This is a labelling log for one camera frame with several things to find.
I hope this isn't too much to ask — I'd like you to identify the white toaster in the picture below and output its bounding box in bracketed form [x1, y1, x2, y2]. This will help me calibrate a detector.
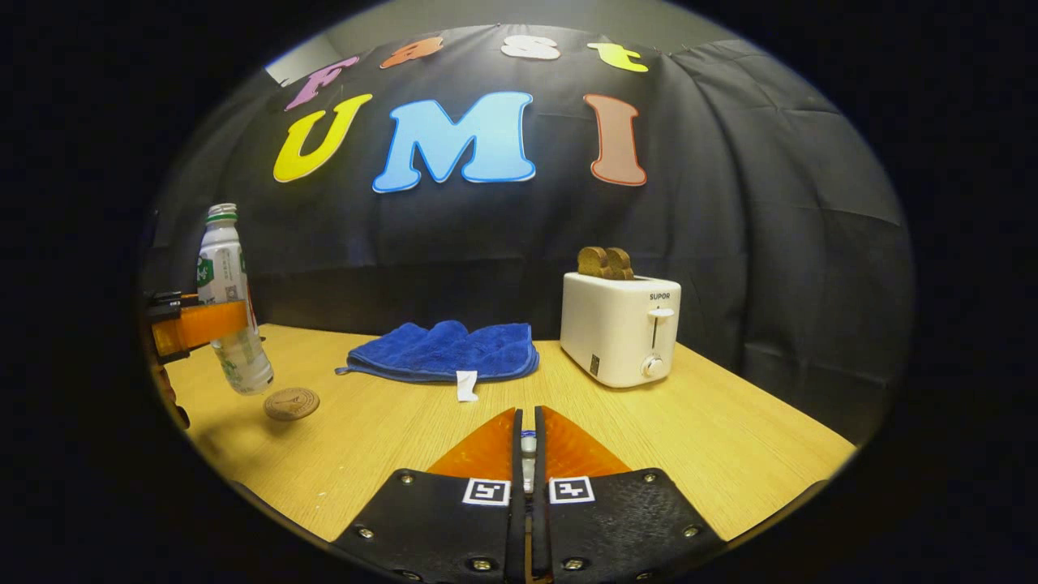
[560, 272, 682, 389]

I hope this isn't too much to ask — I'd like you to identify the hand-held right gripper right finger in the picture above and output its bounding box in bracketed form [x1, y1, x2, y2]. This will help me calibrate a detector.
[531, 406, 724, 584]

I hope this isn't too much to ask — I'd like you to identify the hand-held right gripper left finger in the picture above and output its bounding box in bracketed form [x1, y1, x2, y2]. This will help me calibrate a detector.
[334, 407, 526, 584]

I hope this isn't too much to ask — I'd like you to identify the round wooden coaster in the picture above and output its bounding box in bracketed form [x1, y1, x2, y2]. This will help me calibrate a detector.
[264, 387, 320, 422]

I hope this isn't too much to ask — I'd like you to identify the blue folded cloth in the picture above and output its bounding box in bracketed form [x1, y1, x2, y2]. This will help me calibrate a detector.
[335, 320, 540, 403]

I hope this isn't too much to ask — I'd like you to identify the white plastic water bottle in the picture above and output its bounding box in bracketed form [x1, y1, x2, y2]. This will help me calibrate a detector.
[196, 203, 275, 397]

